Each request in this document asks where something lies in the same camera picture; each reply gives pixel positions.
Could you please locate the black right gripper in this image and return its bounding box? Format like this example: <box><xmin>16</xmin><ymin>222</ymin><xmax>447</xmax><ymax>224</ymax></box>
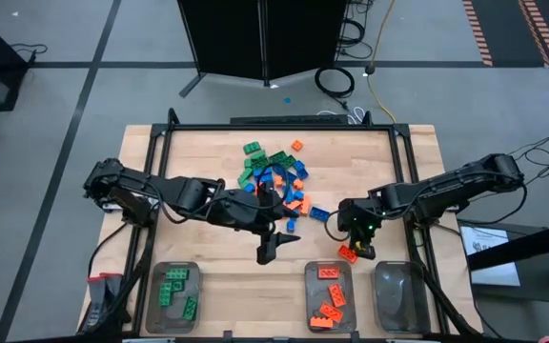
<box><xmin>338</xmin><ymin>197</ymin><xmax>381</xmax><ymax>261</ymax></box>

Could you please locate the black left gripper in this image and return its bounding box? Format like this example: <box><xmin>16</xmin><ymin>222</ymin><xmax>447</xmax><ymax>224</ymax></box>
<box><xmin>207</xmin><ymin>180</ymin><xmax>302</xmax><ymax>266</ymax></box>

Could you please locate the transparent grey plastic bin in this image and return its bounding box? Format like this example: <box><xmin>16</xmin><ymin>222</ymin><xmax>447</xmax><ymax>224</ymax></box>
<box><xmin>371</xmin><ymin>259</ymin><xmax>432</xmax><ymax>334</ymax></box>
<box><xmin>144</xmin><ymin>260</ymin><xmax>203</xmax><ymax>335</ymax></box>
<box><xmin>303</xmin><ymin>259</ymin><xmax>357</xmax><ymax>334</ymax></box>

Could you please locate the black flat bar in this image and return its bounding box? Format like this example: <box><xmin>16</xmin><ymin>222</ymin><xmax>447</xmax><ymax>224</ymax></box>
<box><xmin>229</xmin><ymin>113</ymin><xmax>350</xmax><ymax>126</ymax></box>

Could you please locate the white paper sheet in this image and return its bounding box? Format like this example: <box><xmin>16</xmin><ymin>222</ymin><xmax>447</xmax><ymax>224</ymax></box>
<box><xmin>459</xmin><ymin>224</ymin><xmax>522</xmax><ymax>288</ymax></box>

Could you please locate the black stand beam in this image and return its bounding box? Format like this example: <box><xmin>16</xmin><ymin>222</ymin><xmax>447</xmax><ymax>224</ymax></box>
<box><xmin>466</xmin><ymin>217</ymin><xmax>549</xmax><ymax>272</ymax></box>

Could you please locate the black red-topped device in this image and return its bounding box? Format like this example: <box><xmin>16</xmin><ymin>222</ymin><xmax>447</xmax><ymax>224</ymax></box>
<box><xmin>85</xmin><ymin>272</ymin><xmax>124</xmax><ymax>333</ymax></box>

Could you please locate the black fabric partition panel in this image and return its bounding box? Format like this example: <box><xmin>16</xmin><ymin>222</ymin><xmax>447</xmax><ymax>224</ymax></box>
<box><xmin>263</xmin><ymin>0</ymin><xmax>351</xmax><ymax>81</ymax></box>
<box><xmin>176</xmin><ymin>0</ymin><xmax>265</xmax><ymax>99</ymax></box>

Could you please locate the white cable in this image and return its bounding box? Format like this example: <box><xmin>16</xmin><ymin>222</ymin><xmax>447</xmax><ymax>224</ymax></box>
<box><xmin>315</xmin><ymin>106</ymin><xmax>367</xmax><ymax>126</ymax></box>

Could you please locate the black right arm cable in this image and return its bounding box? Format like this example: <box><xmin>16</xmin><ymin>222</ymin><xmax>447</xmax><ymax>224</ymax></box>
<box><xmin>459</xmin><ymin>132</ymin><xmax>549</xmax><ymax>228</ymax></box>

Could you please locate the coiled black floor cable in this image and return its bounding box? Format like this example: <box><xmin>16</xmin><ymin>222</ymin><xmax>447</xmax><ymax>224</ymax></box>
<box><xmin>314</xmin><ymin>66</ymin><xmax>356</xmax><ymax>99</ymax></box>

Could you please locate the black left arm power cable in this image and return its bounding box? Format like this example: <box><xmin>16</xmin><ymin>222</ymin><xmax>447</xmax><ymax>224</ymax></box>
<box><xmin>87</xmin><ymin>221</ymin><xmax>132</xmax><ymax>277</ymax></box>

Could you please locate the black partition post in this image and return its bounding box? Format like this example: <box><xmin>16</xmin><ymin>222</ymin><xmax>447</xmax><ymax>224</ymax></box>
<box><xmin>259</xmin><ymin>0</ymin><xmax>271</xmax><ymax>89</ymax></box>

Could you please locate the black floor cable bundle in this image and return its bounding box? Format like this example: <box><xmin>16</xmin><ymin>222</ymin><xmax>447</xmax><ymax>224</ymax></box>
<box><xmin>338</xmin><ymin>0</ymin><xmax>376</xmax><ymax>61</ymax></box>

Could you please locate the thin black floor cable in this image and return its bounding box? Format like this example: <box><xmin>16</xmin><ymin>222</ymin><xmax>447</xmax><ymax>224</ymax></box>
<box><xmin>10</xmin><ymin>42</ymin><xmax>50</xmax><ymax>64</ymax></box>

